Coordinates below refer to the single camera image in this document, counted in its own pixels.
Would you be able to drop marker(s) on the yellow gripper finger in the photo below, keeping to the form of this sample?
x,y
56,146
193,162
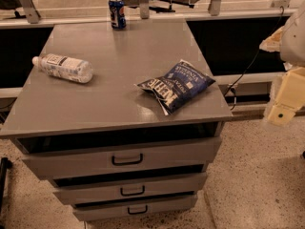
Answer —
x,y
289,98

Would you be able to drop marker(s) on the clear plastic water bottle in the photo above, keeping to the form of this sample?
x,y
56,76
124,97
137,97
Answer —
x,y
61,66

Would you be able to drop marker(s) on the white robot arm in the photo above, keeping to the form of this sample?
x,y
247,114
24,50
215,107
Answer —
x,y
292,44

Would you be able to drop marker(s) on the blue chip bag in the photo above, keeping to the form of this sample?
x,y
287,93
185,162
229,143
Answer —
x,y
178,86

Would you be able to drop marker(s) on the grey drawer cabinet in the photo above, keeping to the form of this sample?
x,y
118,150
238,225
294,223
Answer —
x,y
54,115

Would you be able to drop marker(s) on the middle grey drawer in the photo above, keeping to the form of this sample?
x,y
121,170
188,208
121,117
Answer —
x,y
134,188

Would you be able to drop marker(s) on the grey drawer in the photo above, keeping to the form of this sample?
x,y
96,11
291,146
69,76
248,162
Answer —
x,y
136,208
122,159
134,188

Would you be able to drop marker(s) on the blue soda can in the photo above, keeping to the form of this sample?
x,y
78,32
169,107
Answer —
x,y
117,14

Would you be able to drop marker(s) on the bottom grey drawer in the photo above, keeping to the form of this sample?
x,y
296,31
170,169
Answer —
x,y
136,208

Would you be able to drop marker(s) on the top grey drawer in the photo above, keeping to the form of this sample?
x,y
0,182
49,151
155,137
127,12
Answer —
x,y
122,159

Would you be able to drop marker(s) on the black object at floor left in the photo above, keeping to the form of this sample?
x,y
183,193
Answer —
x,y
5,164

